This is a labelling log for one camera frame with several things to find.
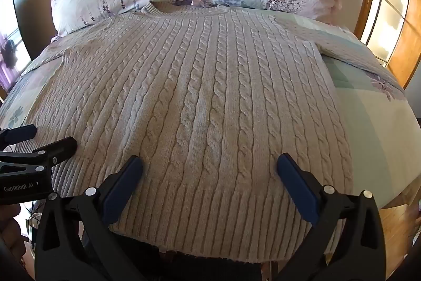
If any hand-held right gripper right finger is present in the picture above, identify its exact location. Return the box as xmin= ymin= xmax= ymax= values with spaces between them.
xmin=272 ymin=152 xmax=386 ymax=281

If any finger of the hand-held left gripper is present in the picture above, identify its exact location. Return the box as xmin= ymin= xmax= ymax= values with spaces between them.
xmin=0 ymin=137 xmax=78 ymax=174
xmin=0 ymin=124 xmax=37 ymax=147

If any wooden framed window door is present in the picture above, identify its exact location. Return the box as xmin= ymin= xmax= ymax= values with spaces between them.
xmin=354 ymin=0 xmax=421 ymax=90

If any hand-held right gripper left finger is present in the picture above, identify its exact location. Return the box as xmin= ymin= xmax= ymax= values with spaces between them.
xmin=34 ymin=155 xmax=147 ymax=281

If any beige cable-knit sweater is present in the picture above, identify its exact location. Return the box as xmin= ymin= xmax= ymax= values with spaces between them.
xmin=13 ymin=2 xmax=406 ymax=265

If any person's left hand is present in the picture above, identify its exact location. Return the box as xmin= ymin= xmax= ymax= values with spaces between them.
xmin=0 ymin=204 xmax=27 ymax=263

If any pastel floral bed sheet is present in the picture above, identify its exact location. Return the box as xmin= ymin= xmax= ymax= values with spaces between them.
xmin=0 ymin=1 xmax=421 ymax=210

